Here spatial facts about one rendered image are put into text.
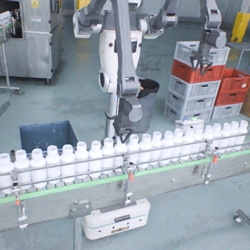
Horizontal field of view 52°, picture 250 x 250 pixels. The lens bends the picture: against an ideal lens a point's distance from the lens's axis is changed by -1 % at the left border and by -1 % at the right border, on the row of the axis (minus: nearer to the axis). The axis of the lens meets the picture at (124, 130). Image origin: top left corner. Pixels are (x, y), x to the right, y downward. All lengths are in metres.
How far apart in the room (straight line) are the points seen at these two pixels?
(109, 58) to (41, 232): 1.43
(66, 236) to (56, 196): 1.10
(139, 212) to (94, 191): 0.95
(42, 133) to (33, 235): 0.88
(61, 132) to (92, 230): 0.77
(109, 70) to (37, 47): 3.16
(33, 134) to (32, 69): 3.17
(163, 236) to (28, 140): 1.30
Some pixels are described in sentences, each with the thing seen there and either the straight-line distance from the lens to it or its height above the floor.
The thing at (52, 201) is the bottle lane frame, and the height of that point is 0.93.
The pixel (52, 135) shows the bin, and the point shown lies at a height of 0.85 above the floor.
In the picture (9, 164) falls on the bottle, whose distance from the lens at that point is 1.06.
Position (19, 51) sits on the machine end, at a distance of 4.77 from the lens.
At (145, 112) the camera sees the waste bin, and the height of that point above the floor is 0.32.
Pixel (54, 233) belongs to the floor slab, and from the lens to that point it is 2.24.
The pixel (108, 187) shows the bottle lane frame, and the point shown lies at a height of 0.95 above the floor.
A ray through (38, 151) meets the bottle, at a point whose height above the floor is 1.15.
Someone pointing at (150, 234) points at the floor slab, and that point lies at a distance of 2.27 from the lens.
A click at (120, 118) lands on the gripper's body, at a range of 1.05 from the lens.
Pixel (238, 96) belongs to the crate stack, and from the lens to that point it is 4.43.
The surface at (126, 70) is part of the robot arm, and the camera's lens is 1.00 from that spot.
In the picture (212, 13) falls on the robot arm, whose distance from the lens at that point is 1.32.
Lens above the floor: 1.77
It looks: 30 degrees down
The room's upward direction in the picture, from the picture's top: 6 degrees clockwise
